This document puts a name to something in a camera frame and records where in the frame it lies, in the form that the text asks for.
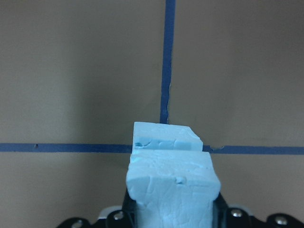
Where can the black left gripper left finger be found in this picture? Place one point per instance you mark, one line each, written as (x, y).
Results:
(129, 210)

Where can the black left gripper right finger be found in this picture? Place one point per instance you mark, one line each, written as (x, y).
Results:
(218, 212)

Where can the light blue foam block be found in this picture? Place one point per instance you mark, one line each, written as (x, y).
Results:
(172, 189)
(158, 136)

